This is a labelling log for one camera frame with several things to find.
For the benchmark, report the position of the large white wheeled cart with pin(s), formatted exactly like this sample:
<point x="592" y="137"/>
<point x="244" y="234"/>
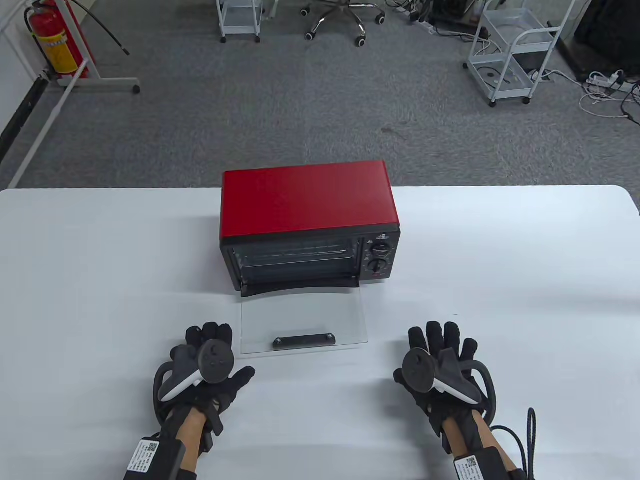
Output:
<point x="510" y="82"/>

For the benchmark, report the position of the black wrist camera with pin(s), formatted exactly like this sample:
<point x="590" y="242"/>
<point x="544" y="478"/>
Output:
<point x="214" y="420"/>

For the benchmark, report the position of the black and white controller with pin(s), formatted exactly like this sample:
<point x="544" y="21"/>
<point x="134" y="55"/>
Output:
<point x="212" y="360"/>
<point x="417" y="370"/>

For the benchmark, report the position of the person's right forearm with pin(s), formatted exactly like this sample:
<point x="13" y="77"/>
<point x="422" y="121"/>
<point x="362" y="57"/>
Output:
<point x="465" y="437"/>

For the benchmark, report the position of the red toaster oven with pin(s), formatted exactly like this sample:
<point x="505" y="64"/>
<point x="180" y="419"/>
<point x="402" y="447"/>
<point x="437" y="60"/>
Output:
<point x="307" y="200"/>

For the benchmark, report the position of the white power strip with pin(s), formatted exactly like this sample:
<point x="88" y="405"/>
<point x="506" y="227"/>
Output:
<point x="607" y="80"/>

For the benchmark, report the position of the black labelled wrist sensor box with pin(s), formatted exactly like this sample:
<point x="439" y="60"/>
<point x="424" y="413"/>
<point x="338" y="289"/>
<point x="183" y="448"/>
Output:
<point x="160" y="460"/>
<point x="487" y="465"/>

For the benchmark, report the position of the red fire extinguisher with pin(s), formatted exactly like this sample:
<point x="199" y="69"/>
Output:
<point x="52" y="40"/>

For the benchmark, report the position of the white metal stand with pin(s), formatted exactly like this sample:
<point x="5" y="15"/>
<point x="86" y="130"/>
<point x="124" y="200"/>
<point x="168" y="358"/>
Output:
<point x="100" y="84"/>

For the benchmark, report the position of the small white wheeled cart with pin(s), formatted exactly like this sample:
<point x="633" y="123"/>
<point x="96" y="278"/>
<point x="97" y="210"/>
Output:
<point x="240" y="20"/>

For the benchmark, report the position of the person's right hand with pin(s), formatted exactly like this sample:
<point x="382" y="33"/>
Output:
<point x="435" y="332"/>

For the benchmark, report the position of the black oven knob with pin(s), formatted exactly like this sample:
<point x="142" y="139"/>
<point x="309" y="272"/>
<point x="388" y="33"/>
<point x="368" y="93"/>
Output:
<point x="380" y="267"/>
<point x="382" y="250"/>

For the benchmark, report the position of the office chair wheeled base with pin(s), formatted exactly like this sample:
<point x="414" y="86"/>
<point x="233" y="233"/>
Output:
<point x="345" y="17"/>

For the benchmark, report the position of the glass oven door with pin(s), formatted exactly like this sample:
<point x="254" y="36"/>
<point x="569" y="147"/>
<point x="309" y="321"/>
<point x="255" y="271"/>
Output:
<point x="300" y="317"/>

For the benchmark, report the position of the black wall strip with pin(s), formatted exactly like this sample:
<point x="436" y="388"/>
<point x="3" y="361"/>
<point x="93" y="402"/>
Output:
<point x="22" y="117"/>

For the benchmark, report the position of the person's left hand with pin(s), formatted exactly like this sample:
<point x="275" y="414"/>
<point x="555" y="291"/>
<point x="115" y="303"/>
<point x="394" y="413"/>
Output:
<point x="215" y="332"/>

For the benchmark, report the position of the black cabinet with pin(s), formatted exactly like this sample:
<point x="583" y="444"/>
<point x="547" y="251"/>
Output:
<point x="610" y="25"/>

